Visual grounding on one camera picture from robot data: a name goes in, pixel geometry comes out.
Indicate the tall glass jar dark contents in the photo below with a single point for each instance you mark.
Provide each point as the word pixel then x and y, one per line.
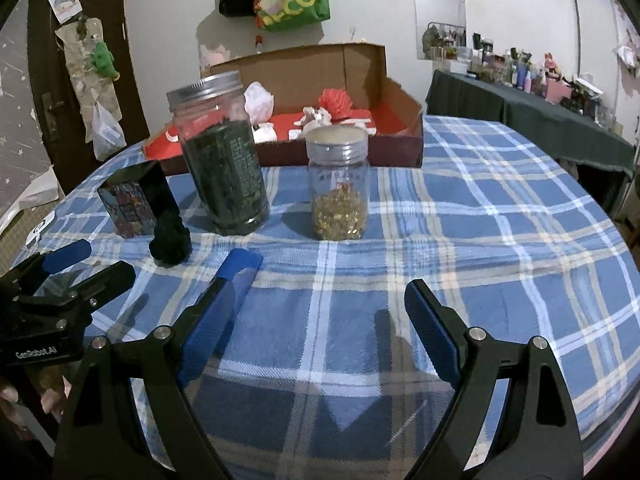
pixel 222 170

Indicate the small black figurine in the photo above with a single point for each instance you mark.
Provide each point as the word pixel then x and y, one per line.
pixel 170 240

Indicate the white foam piece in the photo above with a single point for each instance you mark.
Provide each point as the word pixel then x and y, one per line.
pixel 311 119
pixel 265 133

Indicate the row of bottles and figures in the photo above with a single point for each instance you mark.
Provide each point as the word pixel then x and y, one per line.
pixel 520 67

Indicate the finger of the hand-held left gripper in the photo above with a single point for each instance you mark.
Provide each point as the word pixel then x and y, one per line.
pixel 67 254
pixel 107 280

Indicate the cardboard box with red lining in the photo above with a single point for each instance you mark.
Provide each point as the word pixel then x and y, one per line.
pixel 310 67

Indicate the dark green covered table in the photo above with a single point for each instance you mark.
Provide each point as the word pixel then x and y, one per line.
pixel 525 115

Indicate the small glass jar gold contents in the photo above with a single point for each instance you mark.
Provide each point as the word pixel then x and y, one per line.
pixel 337 200

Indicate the white printed patch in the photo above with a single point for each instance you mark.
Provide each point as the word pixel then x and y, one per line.
pixel 42 227

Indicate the pink plush toy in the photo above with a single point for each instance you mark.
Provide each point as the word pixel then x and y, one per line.
pixel 215 57

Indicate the blue plaid blanket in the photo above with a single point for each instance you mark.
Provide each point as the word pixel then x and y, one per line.
pixel 475 240

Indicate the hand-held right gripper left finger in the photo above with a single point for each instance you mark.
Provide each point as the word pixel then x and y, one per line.
pixel 210 325

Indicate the green plush toy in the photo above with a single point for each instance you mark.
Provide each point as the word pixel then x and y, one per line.
pixel 104 57

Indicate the white foam fruit net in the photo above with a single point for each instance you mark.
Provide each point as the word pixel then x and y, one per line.
pixel 260 101

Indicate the brown paper bag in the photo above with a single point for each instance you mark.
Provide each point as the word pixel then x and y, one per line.
pixel 80 85

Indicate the white plastic sheet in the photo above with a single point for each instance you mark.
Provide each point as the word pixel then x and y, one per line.
pixel 25 200

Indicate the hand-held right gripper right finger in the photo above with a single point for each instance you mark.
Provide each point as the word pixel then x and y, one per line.
pixel 434 332

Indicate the clear plastic bag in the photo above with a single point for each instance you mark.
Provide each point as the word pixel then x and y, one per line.
pixel 107 132

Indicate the black cube box colourful print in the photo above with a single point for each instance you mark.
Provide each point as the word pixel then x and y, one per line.
pixel 145 190

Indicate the dark brown door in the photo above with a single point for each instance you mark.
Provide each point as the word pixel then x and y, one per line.
pixel 45 70

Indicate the photo on door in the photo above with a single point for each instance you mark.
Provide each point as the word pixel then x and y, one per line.
pixel 65 2

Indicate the red foam fruit net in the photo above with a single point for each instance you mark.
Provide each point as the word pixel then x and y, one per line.
pixel 336 104

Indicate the person's left hand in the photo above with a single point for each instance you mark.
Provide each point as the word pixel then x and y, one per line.
pixel 50 397

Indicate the red white hanging charm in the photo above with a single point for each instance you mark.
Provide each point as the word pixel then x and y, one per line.
pixel 258 44

